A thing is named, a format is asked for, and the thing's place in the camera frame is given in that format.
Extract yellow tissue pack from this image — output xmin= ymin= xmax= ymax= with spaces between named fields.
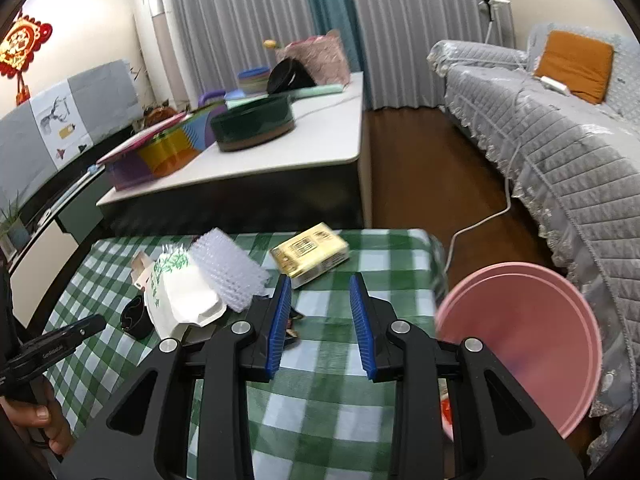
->
xmin=270 ymin=222 xmax=350 ymax=289

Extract left hand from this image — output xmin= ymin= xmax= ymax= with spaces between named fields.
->
xmin=1 ymin=378 xmax=75 ymax=456

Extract white air conditioner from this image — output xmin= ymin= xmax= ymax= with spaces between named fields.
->
xmin=134 ymin=0 xmax=198 ymax=110

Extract dark tv cabinet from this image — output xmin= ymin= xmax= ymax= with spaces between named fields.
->
xmin=8 ymin=126 xmax=134 ymax=333

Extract teal curtain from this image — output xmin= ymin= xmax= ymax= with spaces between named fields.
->
xmin=308 ymin=0 xmax=372 ymax=110

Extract grey covered television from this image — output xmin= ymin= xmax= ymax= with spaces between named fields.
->
xmin=1 ymin=60 xmax=142 ymax=207

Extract red chinese knot decoration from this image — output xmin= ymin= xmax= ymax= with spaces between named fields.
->
xmin=0 ymin=12 xmax=53 ymax=106

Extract white paper bag green print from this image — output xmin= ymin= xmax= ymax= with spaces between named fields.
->
xmin=143 ymin=245 xmax=227 ymax=340

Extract orange cushion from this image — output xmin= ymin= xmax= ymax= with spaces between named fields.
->
xmin=534 ymin=30 xmax=614 ymax=105

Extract stack of coloured bowls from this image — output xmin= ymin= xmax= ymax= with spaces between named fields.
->
xmin=238 ymin=66 xmax=270 ymax=94

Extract grey curtain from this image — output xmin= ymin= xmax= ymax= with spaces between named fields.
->
xmin=172 ymin=0 xmax=514 ymax=108

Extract grey quilted sofa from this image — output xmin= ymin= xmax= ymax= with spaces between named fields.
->
xmin=427 ymin=23 xmax=639 ymax=465

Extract white cable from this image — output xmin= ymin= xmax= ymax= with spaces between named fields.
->
xmin=441 ymin=77 xmax=539 ymax=276

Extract white coffee table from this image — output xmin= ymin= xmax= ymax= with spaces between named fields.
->
xmin=96 ymin=73 xmax=372 ymax=236

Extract dark green round box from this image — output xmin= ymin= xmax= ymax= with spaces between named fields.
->
xmin=209 ymin=96 xmax=295 ymax=152

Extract colourful gift box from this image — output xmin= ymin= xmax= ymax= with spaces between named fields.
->
xmin=98 ymin=101 xmax=227 ymax=191

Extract pink fabric basket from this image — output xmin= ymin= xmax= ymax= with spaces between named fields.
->
xmin=274 ymin=29 xmax=350 ymax=86

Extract small potted plant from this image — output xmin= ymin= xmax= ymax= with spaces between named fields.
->
xmin=1 ymin=194 xmax=30 ymax=252

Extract pink plastic basin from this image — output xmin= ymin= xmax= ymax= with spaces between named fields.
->
xmin=435 ymin=261 xmax=602 ymax=438

